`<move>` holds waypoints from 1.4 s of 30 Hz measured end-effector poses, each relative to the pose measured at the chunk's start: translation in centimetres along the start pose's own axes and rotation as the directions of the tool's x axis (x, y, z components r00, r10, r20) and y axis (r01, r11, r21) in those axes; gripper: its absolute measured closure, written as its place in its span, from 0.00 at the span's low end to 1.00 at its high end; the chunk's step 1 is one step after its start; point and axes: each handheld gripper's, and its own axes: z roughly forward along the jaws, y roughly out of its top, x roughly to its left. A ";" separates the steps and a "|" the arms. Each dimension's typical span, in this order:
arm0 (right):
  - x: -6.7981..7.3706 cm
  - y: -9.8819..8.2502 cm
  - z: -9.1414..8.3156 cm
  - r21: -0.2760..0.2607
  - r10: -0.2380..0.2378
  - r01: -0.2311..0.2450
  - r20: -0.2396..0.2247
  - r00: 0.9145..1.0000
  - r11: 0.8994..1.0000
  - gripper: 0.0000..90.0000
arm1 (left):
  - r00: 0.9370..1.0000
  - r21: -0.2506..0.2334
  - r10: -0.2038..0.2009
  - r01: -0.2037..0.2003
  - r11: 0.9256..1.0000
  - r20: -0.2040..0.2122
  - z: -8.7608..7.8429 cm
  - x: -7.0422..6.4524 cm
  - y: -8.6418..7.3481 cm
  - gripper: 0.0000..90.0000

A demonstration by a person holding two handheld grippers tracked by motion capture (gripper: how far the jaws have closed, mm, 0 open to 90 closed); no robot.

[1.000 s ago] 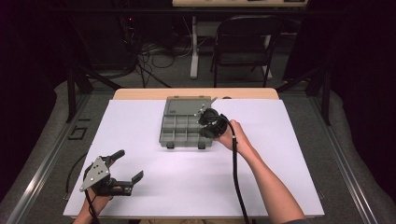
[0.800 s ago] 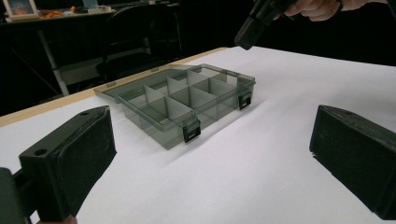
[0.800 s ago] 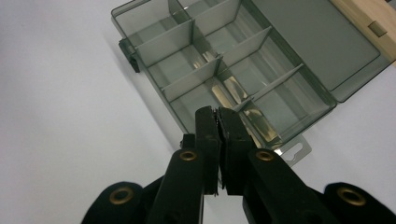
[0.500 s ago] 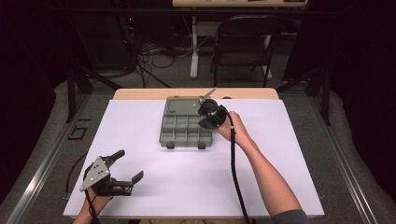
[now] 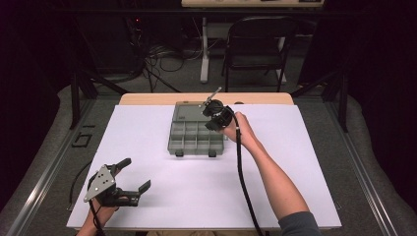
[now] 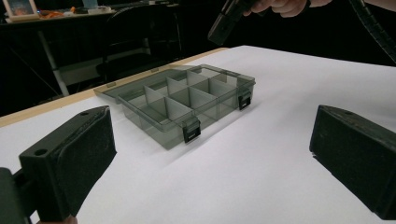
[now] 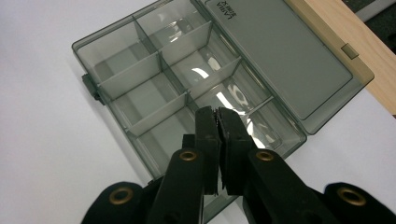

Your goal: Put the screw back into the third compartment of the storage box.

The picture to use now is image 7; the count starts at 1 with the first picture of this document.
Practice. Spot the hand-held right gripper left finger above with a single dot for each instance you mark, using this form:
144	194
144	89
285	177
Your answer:
205	143

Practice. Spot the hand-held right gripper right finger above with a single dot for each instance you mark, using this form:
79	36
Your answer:
236	146

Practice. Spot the grey transparent compartment box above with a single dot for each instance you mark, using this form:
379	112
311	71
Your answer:
280	46

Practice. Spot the light wooden table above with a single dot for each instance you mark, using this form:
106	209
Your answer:
369	43

